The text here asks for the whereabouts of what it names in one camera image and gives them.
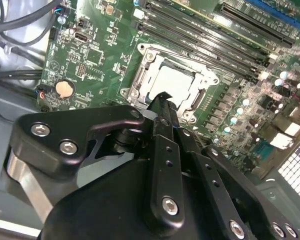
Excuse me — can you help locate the metal socket cover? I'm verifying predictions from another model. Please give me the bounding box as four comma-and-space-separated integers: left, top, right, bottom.
131, 47, 217, 118

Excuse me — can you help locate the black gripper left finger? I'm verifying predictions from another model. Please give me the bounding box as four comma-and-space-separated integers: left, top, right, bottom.
4, 91, 186, 233

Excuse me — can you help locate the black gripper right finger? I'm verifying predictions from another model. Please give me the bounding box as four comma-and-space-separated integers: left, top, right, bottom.
167, 96, 300, 240

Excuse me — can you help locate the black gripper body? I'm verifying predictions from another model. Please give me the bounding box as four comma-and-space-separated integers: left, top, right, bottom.
38, 157, 228, 240

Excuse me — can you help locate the silver topped CPU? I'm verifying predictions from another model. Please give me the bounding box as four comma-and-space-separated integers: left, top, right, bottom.
148, 63, 197, 102

